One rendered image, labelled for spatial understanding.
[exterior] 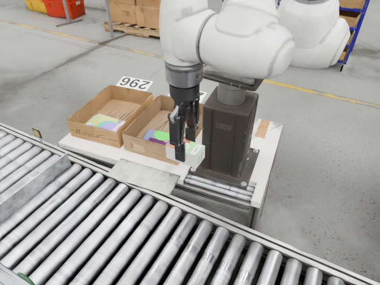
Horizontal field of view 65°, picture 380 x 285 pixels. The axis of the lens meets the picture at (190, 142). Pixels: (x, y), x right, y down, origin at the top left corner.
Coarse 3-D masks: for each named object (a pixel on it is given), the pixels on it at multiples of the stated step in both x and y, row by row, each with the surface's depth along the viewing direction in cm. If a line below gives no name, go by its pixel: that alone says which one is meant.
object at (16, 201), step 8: (64, 160) 130; (48, 168) 123; (56, 168) 127; (64, 168) 132; (40, 176) 121; (48, 176) 125; (56, 176) 129; (24, 184) 116; (32, 184) 118; (40, 184) 122; (48, 184) 126; (16, 192) 113; (24, 192) 116; (32, 192) 120; (8, 200) 111; (16, 200) 114; (24, 200) 117; (0, 208) 109; (8, 208) 112; (16, 208) 115; (0, 216) 110; (8, 216) 113
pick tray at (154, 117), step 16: (160, 96) 161; (144, 112) 150; (160, 112) 164; (128, 128) 139; (144, 128) 152; (160, 128) 152; (128, 144) 137; (144, 144) 132; (160, 144) 128; (160, 160) 135
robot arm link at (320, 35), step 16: (288, 0) 78; (304, 0) 75; (320, 0) 75; (336, 0) 77; (288, 16) 78; (304, 16) 76; (320, 16) 75; (336, 16) 78; (304, 32) 79; (320, 32) 78; (336, 32) 78; (304, 48) 82; (320, 48) 80; (336, 48) 80; (304, 64) 86; (320, 64) 84
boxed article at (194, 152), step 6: (168, 144) 85; (186, 144) 85; (192, 144) 85; (198, 144) 85; (168, 150) 85; (174, 150) 84; (186, 150) 83; (192, 150) 83; (198, 150) 83; (204, 150) 86; (168, 156) 87; (174, 156) 86; (186, 156) 83; (192, 156) 82; (198, 156) 83; (204, 156) 87; (180, 162) 86; (186, 162) 85; (192, 162) 83; (198, 162) 84
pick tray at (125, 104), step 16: (96, 96) 161; (112, 96) 175; (128, 96) 170; (144, 96) 166; (80, 112) 151; (96, 112) 164; (112, 112) 164; (128, 112) 164; (80, 128) 143; (96, 128) 138; (112, 144) 142
